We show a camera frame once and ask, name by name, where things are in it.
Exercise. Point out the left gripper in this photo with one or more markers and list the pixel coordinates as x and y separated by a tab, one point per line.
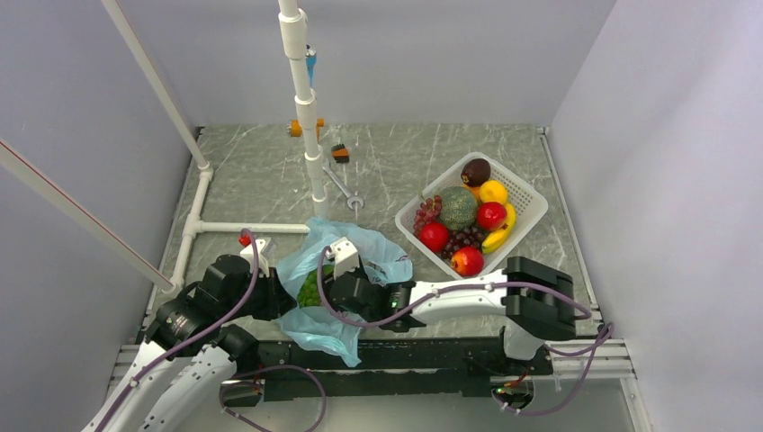
278	300

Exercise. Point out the yellow fake lemon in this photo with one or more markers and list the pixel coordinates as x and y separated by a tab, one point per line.
492	191

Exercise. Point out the white plastic basket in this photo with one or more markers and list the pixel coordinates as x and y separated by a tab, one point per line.
530	207

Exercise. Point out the silver wrench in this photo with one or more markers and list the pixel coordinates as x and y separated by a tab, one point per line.
353	200

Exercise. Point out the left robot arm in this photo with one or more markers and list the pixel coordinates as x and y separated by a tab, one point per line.
193	346

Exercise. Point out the red fake pomegranate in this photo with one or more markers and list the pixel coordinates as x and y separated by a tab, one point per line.
491	216

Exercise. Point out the orange black small brush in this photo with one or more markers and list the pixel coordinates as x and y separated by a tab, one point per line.
340	154

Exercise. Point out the yellow fake banana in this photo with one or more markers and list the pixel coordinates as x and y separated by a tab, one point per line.
498	237

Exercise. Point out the red yellow fake apple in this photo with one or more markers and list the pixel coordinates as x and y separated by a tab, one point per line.
467	261

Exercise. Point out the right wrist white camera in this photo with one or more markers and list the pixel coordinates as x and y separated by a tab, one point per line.
344	257

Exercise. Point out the green fake grapes in bag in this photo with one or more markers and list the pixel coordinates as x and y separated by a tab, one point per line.
308	295

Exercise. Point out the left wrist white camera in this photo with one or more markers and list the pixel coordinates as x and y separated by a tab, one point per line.
258	254

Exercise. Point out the dark brown fake fruit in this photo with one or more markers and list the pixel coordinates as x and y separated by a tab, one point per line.
476	172

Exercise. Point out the light blue plastic bag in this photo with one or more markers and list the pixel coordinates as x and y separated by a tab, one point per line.
312	327

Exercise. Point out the green fake melon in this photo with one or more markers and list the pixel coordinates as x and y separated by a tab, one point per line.
459	208

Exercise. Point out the dark red fake grapes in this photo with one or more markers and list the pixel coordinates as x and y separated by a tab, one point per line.
467	237

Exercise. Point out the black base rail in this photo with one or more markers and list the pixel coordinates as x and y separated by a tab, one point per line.
469	366

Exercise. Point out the white pvc pipe frame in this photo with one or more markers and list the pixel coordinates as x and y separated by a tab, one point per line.
293	23

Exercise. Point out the wrist white camera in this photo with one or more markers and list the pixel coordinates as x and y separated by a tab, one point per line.
344	257
258	254

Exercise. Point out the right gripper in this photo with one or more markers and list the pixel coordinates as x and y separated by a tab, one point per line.
333	305

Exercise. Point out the blue handled tool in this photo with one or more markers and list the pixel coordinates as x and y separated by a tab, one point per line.
311	61

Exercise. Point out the fake orange in basket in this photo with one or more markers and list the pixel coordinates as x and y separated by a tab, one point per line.
474	190

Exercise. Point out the light red fake grapes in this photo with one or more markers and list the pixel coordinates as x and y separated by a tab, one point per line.
428	211

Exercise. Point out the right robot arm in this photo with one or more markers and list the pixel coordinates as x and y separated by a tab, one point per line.
537	301

